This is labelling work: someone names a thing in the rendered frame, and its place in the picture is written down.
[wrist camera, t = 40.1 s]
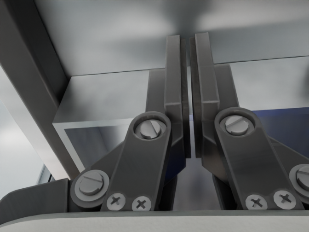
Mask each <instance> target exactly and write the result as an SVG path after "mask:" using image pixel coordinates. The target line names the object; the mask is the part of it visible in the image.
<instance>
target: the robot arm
mask: <svg viewBox="0 0 309 232"><path fill-rule="evenodd" d="M189 43H190V68H191V92H192V107H193V121H194V135H195V156H196V158H201V164H202V166H203V167H204V168H205V169H207V170H208V171H209V172H211V173H212V180H213V183H214V186H215V190H216V194H217V197H218V201H219V204H220V208H221V210H185V211H173V204H174V198H175V193H176V187H177V175H178V174H179V173H180V172H181V171H182V170H183V169H184V168H185V167H186V158H191V144H190V126H189V99H188V81H187V62H186V44H185V38H180V35H171V36H166V64H165V68H160V69H150V70H149V80H148V89H147V98H146V108H145V112H144V113H141V114H140V115H138V116H136V117H135V118H134V119H133V120H132V121H131V123H130V125H129V128H128V130H127V133H126V136H125V139H124V141H122V142H121V143H119V144H118V145H117V146H116V147H114V148H113V149H112V150H110V151H109V152H108V153H106V154H105V155H104V156H102V157H101V158H99V159H98V160H97V161H95V162H94V163H93V164H92V165H90V166H89V167H87V168H86V169H85V170H83V171H82V172H81V173H80V174H79V175H78V176H76V178H75V179H73V180H69V179H68V178H64V179H60V180H55V181H51V182H47V183H43V184H39V185H34V186H30V187H25V188H22V189H17V190H14V191H12V192H10V193H8V194H6V195H5V196H4V197H3V198H2V199H1V200H0V232H309V158H307V157H305V156H304V155H302V154H300V153H298V152H297V151H295V150H293V149H291V148H290V147H288V146H286V145H284V144H283V143H281V142H279V141H277V140H275V139H274V138H272V137H270V136H268V135H267V133H266V131H265V129H264V127H263V125H262V123H261V122H260V120H259V118H258V117H257V115H256V114H255V113H253V112H252V111H251V110H248V109H246V108H241V107H240V105H239V101H238V97H237V93H236V89H235V84H234V79H233V75H232V71H231V67H230V64H213V58H212V50H211V44H210V39H209V33H208V32H207V33H196V34H195V37H191V38H189Z"/></svg>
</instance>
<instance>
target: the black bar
mask: <svg viewBox="0 0 309 232"><path fill-rule="evenodd" d="M0 66H1V68H2V69H3V71H4V73H5V74H6V76H7V78H8V79H9V81H10V82H11V84H12V85H13V87H14V89H15V90H16V92H17V94H18V95H19V97H20V99H21V100H22V102H23V103H24V105H25V107H26V108H27V110H28V111H29V113H30V115H31V116H32V118H33V120H34V121H35V123H36V125H37V126H38V128H39V129H40V131H41V132H42V134H43V136H44V137H45V139H46V141H47V142H48V144H49V146H50V147H51V149H52V150H53V152H54V154H55V155H56V157H57V159H58V160H59V162H60V163H61V165H62V167H63V168H64V170H65V172H66V173H67V175H68V176H69V178H70V180H73V179H75V178H76V176H78V175H79V174H80V172H79V170H78V168H77V167H76V164H75V163H74V161H73V159H72V157H71V156H70V154H69V152H68V151H67V149H66V147H65V145H64V144H63V142H62V140H61V138H60V137H59V135H58V133H57V131H56V130H55V128H54V126H53V124H52V122H53V120H54V118H55V115H56V113H57V110H58V108H59V106H60V103H61V101H62V99H63V96H64V93H65V91H66V89H67V86H68V84H69V83H68V81H67V78H66V76H65V74H64V71H63V69H62V67H61V65H60V62H59V60H58V58H57V55H56V53H55V51H54V48H53V46H52V44H51V41H50V39H49V37H48V34H47V32H46V30H45V27H44V25H43V23H42V20H41V18H40V16H39V14H38V12H37V9H36V7H35V5H34V2H33V0H0Z"/></svg>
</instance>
